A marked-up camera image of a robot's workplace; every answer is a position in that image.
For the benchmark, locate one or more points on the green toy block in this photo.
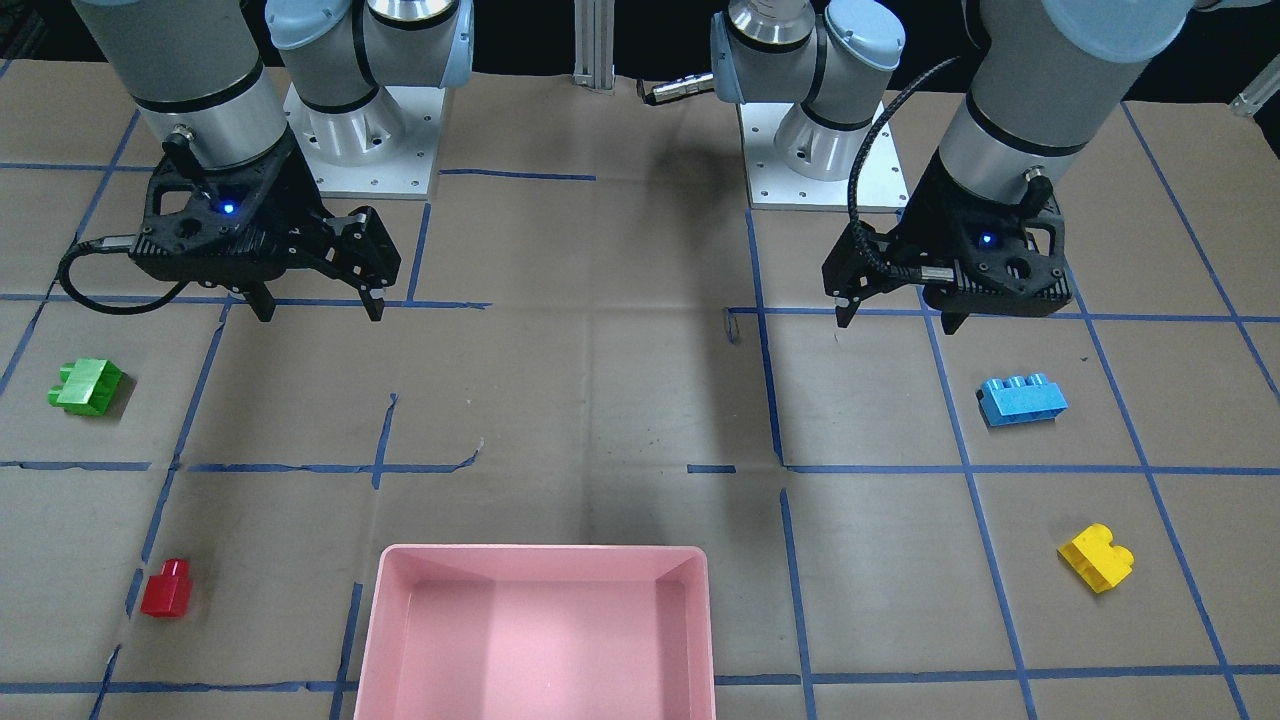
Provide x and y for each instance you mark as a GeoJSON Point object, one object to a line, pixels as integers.
{"type": "Point", "coordinates": [86, 387]}

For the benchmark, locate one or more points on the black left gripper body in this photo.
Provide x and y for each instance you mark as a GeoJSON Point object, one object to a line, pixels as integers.
{"type": "Point", "coordinates": [932, 213]}

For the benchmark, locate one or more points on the yellow toy block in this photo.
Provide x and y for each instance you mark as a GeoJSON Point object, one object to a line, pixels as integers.
{"type": "Point", "coordinates": [1097, 559]}

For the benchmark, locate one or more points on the silver cable connector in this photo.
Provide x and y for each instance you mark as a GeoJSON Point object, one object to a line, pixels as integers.
{"type": "Point", "coordinates": [658, 94]}

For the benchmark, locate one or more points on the aluminium bar at edge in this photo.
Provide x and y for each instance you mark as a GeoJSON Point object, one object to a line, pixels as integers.
{"type": "Point", "coordinates": [1252, 98]}

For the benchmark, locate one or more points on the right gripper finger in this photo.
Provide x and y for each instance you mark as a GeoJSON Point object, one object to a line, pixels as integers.
{"type": "Point", "coordinates": [260, 300]}
{"type": "Point", "coordinates": [371, 292]}

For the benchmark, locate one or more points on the pink plastic box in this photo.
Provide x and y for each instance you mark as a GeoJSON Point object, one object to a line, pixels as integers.
{"type": "Point", "coordinates": [539, 631]}

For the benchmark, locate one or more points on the blue toy block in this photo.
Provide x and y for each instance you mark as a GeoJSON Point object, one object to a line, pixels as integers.
{"type": "Point", "coordinates": [1020, 399]}

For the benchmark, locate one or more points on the red toy block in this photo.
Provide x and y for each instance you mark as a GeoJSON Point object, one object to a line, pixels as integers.
{"type": "Point", "coordinates": [167, 594]}

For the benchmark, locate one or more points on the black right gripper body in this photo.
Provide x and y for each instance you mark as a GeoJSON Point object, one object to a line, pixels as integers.
{"type": "Point", "coordinates": [296, 197]}

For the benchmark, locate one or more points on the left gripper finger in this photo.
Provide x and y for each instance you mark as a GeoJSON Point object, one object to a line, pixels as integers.
{"type": "Point", "coordinates": [847, 304]}
{"type": "Point", "coordinates": [951, 321]}

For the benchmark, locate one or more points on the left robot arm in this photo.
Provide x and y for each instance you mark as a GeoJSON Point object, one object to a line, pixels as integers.
{"type": "Point", "coordinates": [1052, 72]}

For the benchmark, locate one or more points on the aluminium profile post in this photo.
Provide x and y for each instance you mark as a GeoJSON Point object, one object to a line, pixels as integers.
{"type": "Point", "coordinates": [593, 67]}

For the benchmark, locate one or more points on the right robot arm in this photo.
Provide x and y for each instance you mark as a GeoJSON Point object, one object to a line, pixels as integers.
{"type": "Point", "coordinates": [195, 64]}

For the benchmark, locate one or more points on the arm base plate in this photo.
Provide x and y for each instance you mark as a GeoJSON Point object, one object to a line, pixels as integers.
{"type": "Point", "coordinates": [775, 184]}
{"type": "Point", "coordinates": [384, 150]}

